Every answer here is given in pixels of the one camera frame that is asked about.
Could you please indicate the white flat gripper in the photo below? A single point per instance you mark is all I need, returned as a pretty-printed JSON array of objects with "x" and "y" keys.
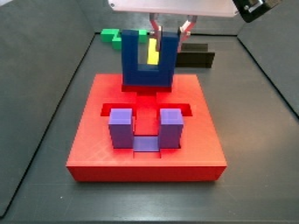
[{"x": 211, "y": 8}]

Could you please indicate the blue U-shaped block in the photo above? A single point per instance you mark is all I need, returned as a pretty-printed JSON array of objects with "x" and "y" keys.
[{"x": 142, "y": 74}]

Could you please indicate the red slotted board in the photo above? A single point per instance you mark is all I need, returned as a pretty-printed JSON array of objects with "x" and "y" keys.
[{"x": 94, "y": 161}]

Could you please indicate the yellow long bar block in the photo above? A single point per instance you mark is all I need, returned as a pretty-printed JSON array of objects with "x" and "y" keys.
[{"x": 152, "y": 54}]

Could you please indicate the green zigzag block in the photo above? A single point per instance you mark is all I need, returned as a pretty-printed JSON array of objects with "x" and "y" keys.
[{"x": 110, "y": 36}]

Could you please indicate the purple U-shaped block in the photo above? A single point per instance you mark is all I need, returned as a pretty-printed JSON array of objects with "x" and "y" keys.
[{"x": 124, "y": 139}]

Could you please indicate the black angle bracket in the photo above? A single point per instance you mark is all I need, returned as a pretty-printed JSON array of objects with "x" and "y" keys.
[{"x": 195, "y": 55}]

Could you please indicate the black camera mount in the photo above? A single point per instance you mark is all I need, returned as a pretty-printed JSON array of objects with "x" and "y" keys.
[{"x": 251, "y": 9}]

